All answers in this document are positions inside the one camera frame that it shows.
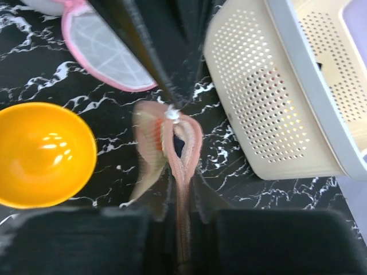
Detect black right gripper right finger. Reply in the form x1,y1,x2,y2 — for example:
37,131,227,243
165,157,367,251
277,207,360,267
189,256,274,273
212,210,366,274

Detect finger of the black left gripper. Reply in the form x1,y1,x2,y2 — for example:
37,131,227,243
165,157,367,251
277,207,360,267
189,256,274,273
117,1,182,109

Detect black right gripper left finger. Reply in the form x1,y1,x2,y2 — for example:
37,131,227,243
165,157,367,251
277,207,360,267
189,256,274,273
1,208,151,274

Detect navy blue bra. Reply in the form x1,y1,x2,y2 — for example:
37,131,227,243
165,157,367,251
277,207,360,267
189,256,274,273
173,135,185,158

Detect floral pink laundry bag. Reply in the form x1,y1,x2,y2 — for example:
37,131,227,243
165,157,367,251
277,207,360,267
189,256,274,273
126,100,236,275

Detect white mesh pink-trimmed laundry bag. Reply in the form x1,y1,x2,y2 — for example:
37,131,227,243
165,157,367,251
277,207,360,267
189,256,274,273
23,0,157,92

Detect cream perforated laundry basket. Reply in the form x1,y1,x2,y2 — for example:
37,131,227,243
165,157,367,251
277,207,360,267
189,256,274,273
204,1,366,180

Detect orange plastic bowl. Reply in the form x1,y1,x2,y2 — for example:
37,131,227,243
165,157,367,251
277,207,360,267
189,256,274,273
1,102,97,209

